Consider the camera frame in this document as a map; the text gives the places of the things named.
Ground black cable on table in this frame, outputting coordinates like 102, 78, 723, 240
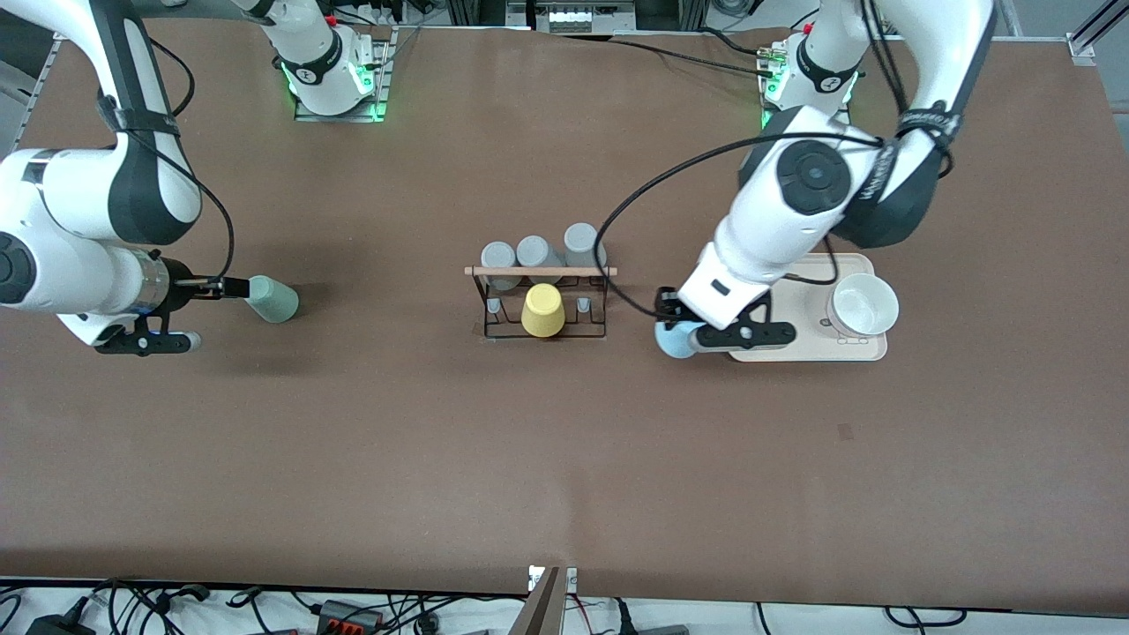
551, 34, 768, 76

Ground mint green cup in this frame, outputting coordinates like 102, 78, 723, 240
246, 275, 300, 324

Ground white bowl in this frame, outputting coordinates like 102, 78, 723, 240
826, 273, 901, 339

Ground brown angled bar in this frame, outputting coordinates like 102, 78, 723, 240
509, 567, 565, 635

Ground light blue cup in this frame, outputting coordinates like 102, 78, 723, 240
655, 319, 707, 360

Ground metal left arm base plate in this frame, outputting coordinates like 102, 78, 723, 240
759, 49, 854, 133

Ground white socket box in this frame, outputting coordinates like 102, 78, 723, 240
534, 0, 636, 34

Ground black power adapter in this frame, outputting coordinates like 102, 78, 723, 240
25, 613, 98, 635

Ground grey cup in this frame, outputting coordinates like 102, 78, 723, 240
516, 235, 565, 283
563, 222, 608, 270
481, 241, 521, 292

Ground aluminium frame rail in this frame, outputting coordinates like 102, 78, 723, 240
16, 34, 67, 151
1065, 0, 1129, 67

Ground black wire cup rack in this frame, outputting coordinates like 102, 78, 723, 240
465, 263, 618, 343

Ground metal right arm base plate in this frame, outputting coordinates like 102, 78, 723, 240
294, 26, 391, 123

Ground black box orange connectors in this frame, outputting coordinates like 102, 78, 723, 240
316, 599, 386, 635

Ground yellow cup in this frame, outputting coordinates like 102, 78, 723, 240
521, 282, 566, 338

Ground beige plastic tray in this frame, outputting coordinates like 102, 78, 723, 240
728, 253, 888, 363

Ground small white mounting plate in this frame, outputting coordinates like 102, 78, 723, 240
527, 564, 579, 594

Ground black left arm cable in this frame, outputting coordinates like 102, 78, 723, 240
598, 0, 958, 320

